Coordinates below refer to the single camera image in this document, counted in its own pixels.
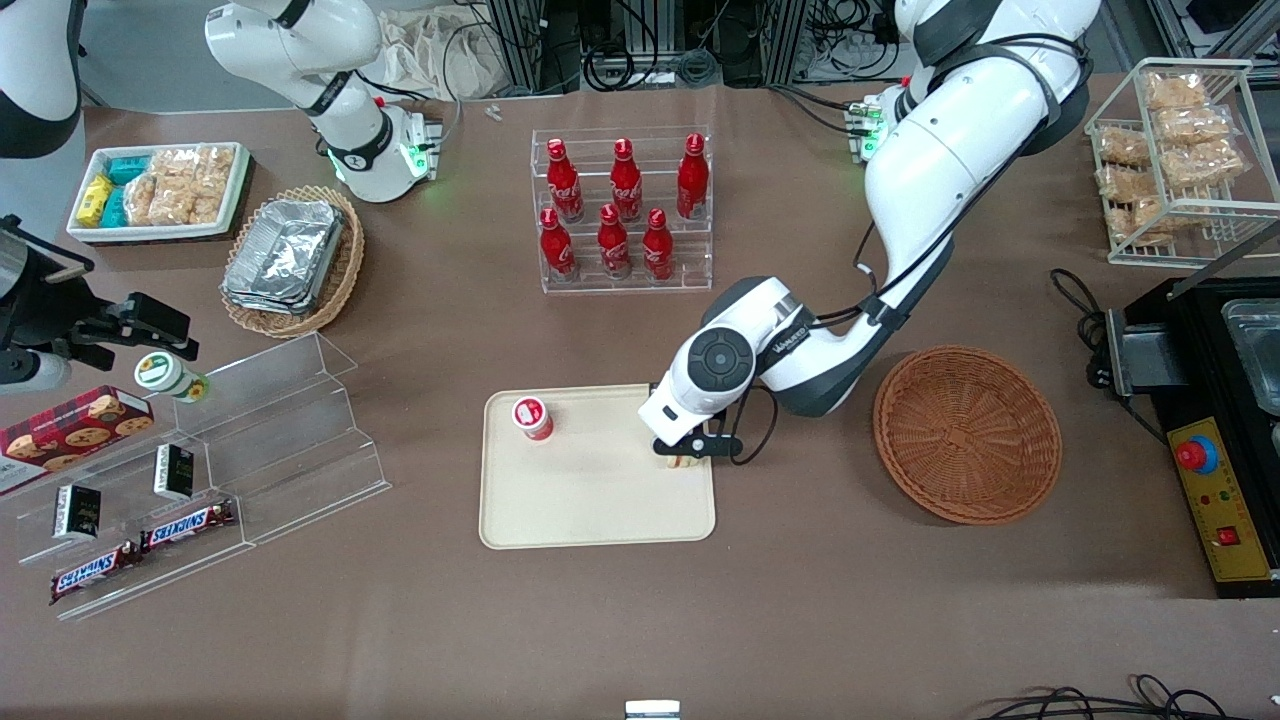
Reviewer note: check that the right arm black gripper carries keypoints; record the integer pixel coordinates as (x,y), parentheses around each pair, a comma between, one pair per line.
(42,312)

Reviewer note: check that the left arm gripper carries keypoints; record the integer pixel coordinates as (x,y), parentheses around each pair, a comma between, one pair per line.
(653,389)

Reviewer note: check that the triangle sandwich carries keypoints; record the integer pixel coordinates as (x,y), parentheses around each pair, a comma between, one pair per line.
(680,462)

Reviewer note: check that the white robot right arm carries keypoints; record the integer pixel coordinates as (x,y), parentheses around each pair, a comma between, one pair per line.
(300,40)

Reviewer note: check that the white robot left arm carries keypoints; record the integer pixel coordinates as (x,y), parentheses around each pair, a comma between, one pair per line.
(950,150)

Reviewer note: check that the beige plastic tray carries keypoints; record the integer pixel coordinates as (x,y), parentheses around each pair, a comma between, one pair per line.
(600,490)

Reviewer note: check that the aluminium foil tray stack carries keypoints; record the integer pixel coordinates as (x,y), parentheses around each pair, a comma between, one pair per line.
(285,255)

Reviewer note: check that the oval tan wicker basket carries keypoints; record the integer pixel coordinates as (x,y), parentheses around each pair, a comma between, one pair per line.
(345,270)

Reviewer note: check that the round brown wicker basket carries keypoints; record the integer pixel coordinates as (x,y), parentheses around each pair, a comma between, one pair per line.
(965,435)

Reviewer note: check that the white cup with green lid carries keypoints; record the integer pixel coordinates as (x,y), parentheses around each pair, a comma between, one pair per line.
(165,375)

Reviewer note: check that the white rectangular snack container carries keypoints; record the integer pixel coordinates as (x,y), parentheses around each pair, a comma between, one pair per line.
(160,235)

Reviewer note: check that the rice cracker bag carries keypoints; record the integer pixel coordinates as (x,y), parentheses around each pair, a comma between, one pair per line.
(142,200)
(180,205)
(216,168)
(175,165)

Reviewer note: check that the teal snack packet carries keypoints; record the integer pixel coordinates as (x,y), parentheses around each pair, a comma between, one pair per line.
(128,168)
(115,207)

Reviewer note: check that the yellow snack packet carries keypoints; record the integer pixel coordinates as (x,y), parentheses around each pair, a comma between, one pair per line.
(94,200)

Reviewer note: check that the red tartan cookie box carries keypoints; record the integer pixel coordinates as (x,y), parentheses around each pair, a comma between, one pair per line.
(70,430)

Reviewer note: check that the small black box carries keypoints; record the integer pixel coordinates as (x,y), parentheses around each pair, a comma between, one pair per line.
(76,512)
(174,472)

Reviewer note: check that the white cup with red lid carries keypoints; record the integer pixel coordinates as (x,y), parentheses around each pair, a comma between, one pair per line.
(531,416)

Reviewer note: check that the clear acrylic bottle rack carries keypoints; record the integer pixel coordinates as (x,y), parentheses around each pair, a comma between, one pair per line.
(690,270)

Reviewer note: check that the clear acrylic stepped shelf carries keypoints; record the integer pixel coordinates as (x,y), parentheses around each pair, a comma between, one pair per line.
(290,440)

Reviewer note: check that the red cola bottle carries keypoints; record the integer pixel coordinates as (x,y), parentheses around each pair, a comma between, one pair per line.
(692,180)
(614,248)
(563,185)
(657,250)
(557,250)
(626,185)

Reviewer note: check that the Snickers chocolate bar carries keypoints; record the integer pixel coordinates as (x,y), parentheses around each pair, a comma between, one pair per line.
(95,572)
(188,526)

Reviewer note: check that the small white box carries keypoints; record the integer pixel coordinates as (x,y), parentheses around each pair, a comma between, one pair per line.
(652,711)

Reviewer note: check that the white cloth bag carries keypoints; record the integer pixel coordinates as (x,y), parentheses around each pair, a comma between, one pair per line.
(435,55)

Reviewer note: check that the red emergency stop button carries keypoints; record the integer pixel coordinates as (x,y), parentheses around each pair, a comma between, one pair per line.
(1197,456)

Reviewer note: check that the fried snack bag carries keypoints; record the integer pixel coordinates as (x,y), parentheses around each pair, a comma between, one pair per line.
(1175,90)
(1192,125)
(1123,146)
(1158,220)
(1128,183)
(1203,165)

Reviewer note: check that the black counter appliance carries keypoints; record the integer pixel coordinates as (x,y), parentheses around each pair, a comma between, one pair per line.
(1200,390)

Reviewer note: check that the yellow control panel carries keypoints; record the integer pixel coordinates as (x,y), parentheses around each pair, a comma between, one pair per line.
(1225,520)

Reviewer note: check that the stainless steel pan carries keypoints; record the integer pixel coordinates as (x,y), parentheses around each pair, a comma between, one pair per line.
(1255,355)

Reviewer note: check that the grey metal bracket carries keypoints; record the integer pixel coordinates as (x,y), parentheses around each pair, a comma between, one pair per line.
(1145,355)

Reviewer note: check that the aluminium profile frame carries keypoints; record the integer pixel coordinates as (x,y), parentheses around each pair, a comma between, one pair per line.
(1215,25)

